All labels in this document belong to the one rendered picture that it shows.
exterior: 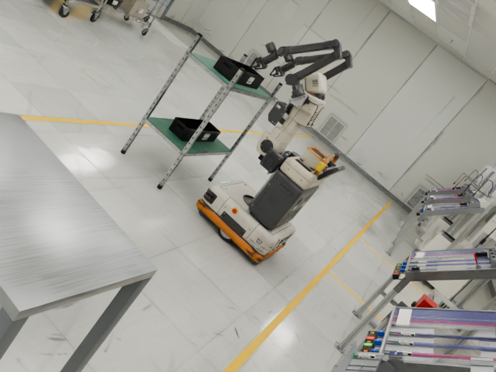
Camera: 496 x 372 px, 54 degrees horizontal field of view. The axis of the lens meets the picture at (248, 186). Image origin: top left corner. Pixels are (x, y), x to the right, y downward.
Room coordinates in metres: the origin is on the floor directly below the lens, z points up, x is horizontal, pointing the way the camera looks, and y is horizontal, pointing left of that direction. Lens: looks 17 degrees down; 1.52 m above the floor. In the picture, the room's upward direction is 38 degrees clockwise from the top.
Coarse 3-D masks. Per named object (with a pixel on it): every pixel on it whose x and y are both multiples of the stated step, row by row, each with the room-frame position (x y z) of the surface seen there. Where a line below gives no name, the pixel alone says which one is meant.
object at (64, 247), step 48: (0, 144) 1.20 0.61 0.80; (0, 192) 1.03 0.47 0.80; (48, 192) 1.16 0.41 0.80; (0, 240) 0.89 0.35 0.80; (48, 240) 0.99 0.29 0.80; (96, 240) 1.12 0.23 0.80; (0, 288) 0.78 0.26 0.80; (48, 288) 0.86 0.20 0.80; (96, 288) 0.96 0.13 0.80; (0, 336) 0.77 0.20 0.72; (96, 336) 1.16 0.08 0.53
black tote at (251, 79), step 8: (224, 56) 3.69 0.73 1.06; (216, 64) 3.64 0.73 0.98; (224, 64) 3.62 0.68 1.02; (232, 64) 3.61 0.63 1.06; (240, 64) 4.00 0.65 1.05; (224, 72) 3.61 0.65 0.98; (232, 72) 3.60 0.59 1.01; (248, 72) 3.79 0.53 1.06; (256, 72) 4.17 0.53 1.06; (240, 80) 3.76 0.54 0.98; (248, 80) 3.89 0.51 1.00; (256, 80) 4.03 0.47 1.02; (256, 88) 4.13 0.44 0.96
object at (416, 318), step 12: (396, 312) 2.37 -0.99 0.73; (408, 312) 2.36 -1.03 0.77; (420, 312) 2.36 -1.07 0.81; (432, 312) 2.36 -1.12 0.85; (444, 312) 2.36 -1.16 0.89; (456, 312) 2.36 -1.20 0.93; (468, 312) 2.36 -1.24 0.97; (480, 312) 2.35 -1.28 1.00; (396, 324) 2.20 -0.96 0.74; (408, 324) 2.19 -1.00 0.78; (420, 324) 2.19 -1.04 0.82; (432, 324) 2.19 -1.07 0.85; (444, 324) 2.19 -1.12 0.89; (456, 324) 2.19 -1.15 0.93; (468, 324) 2.19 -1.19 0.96; (480, 324) 2.19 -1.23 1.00; (492, 324) 2.19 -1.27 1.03
